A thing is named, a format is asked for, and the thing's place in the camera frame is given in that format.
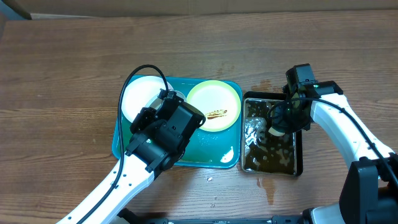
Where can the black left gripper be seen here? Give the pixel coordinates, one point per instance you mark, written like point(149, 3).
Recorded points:
point(145, 116)

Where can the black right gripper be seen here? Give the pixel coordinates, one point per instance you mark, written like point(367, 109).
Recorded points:
point(280, 123)

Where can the white plate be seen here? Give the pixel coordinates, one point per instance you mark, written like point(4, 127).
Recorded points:
point(138, 93)
point(156, 102)

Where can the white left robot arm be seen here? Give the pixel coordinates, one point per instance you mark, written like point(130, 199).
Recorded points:
point(126, 180)

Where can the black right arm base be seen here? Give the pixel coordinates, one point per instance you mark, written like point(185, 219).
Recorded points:
point(368, 196)

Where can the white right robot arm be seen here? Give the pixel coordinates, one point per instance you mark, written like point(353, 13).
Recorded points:
point(325, 104)

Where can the black water tray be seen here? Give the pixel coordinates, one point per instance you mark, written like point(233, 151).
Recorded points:
point(262, 152)

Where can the teal serving tray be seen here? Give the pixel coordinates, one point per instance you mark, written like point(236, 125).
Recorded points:
point(205, 149)

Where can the green rimmed plate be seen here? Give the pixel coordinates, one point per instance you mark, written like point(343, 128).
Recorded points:
point(218, 101)

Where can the black front rail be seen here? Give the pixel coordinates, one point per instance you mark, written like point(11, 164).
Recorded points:
point(129, 217)

